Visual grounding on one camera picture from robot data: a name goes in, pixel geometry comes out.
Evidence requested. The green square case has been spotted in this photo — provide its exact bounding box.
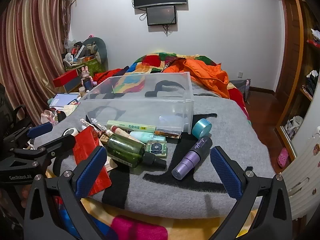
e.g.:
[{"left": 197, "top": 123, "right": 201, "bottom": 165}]
[{"left": 145, "top": 140, "right": 168, "bottom": 158}]

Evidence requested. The beige tube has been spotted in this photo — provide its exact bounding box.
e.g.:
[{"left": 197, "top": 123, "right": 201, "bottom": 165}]
[{"left": 110, "top": 126, "right": 147, "bottom": 144}]

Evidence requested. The pink rabbit figure bottle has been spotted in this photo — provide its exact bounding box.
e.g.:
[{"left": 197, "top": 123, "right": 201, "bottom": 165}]
[{"left": 80, "top": 66, "right": 94, "bottom": 90}]

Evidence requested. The long red box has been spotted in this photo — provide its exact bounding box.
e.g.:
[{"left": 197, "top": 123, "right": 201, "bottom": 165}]
[{"left": 53, "top": 69, "right": 80, "bottom": 88}]

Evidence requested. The red jacket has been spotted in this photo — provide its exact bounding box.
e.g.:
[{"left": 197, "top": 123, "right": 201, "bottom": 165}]
[{"left": 94, "top": 67, "right": 130, "bottom": 84}]

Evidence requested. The red packet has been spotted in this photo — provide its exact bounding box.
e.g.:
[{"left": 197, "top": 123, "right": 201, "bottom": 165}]
[{"left": 72, "top": 126, "right": 112, "bottom": 196}]

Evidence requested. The blue notebook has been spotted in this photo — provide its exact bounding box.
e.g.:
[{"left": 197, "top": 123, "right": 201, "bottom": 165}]
[{"left": 49, "top": 94, "right": 80, "bottom": 108}]

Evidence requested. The green gift bag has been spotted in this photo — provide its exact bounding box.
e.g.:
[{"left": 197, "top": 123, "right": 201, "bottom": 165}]
[{"left": 65, "top": 56, "right": 102, "bottom": 77}]

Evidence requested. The grey black patterned blanket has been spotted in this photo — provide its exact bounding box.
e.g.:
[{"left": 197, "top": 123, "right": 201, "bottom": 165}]
[{"left": 32, "top": 80, "right": 275, "bottom": 218}]

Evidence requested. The wooden shelf cabinet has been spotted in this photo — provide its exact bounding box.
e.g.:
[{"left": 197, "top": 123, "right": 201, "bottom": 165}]
[{"left": 275, "top": 0, "right": 320, "bottom": 140}]

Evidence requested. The mint green small bottle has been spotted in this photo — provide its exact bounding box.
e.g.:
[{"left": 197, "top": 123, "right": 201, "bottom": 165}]
[{"left": 129, "top": 131, "right": 167, "bottom": 143}]

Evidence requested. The black chair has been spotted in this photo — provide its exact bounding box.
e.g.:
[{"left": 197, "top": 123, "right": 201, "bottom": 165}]
[{"left": 0, "top": 84, "right": 33, "bottom": 140}]

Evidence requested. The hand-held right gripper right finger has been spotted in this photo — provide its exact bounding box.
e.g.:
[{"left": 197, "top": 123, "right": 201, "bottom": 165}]
[{"left": 209, "top": 145, "right": 293, "bottom": 240}]

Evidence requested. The white tape roll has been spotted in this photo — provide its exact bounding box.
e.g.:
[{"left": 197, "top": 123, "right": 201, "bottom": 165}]
[{"left": 62, "top": 127, "right": 80, "bottom": 138}]

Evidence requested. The white wardrobe door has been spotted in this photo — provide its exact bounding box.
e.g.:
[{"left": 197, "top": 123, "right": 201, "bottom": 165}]
[{"left": 282, "top": 62, "right": 320, "bottom": 230}]

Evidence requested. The green glass bottle black cap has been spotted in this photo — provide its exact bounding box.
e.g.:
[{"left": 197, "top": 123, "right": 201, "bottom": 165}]
[{"left": 106, "top": 133, "right": 167, "bottom": 169}]

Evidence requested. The light green tube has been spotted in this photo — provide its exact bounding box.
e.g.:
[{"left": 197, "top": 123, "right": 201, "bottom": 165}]
[{"left": 107, "top": 120, "right": 157, "bottom": 133}]

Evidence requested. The white plastic bag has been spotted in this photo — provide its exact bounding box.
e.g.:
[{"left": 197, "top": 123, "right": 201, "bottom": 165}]
[{"left": 284, "top": 116, "right": 304, "bottom": 140}]

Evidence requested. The pale green booklet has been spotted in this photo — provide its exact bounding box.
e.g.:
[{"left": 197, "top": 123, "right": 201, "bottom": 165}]
[{"left": 64, "top": 104, "right": 78, "bottom": 117}]

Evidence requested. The striped satin curtain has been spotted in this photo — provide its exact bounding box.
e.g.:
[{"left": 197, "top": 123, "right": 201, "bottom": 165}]
[{"left": 0, "top": 0, "right": 73, "bottom": 125}]

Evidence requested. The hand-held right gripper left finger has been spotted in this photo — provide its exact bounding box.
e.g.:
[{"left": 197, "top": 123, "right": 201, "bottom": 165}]
[{"left": 24, "top": 145, "right": 118, "bottom": 240}]

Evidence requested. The clear plastic storage box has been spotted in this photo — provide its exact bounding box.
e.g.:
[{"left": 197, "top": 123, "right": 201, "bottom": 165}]
[{"left": 77, "top": 72, "right": 195, "bottom": 133}]

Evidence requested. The red bedsheet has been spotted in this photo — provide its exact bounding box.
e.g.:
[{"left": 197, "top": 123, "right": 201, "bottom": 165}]
[{"left": 229, "top": 87, "right": 250, "bottom": 120}]

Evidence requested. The orange brown foil packet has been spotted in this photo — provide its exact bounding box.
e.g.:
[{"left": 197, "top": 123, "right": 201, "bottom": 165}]
[{"left": 154, "top": 129, "right": 182, "bottom": 139}]

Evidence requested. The orange down jacket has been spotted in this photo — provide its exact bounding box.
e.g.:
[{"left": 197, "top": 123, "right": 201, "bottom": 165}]
[{"left": 161, "top": 57, "right": 230, "bottom": 99}]

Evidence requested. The colourful patchwork quilt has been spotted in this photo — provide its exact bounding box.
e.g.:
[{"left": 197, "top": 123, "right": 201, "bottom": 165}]
[{"left": 111, "top": 52, "right": 218, "bottom": 93}]

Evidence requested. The pink clog slipper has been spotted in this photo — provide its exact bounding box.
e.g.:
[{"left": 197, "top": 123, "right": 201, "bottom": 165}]
[{"left": 277, "top": 147, "right": 289, "bottom": 168}]

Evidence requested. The grey green neck pillow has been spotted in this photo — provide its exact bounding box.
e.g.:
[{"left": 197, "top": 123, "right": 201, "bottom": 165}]
[{"left": 81, "top": 37, "right": 108, "bottom": 65}]

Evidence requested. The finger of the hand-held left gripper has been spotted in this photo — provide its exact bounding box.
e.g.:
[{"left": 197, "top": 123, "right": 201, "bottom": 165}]
[
  {"left": 11, "top": 136, "right": 77, "bottom": 167},
  {"left": 4, "top": 122, "right": 53, "bottom": 153}
]

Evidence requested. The pink beaded bracelet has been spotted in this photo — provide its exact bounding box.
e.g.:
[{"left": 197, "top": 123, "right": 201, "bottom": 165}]
[{"left": 80, "top": 118, "right": 99, "bottom": 137}]

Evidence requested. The small wall monitor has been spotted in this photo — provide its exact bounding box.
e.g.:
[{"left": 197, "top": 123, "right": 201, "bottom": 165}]
[{"left": 146, "top": 4, "right": 177, "bottom": 26}]

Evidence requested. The black bag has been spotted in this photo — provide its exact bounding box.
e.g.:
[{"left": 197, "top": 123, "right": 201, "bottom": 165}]
[{"left": 304, "top": 70, "right": 319, "bottom": 93}]

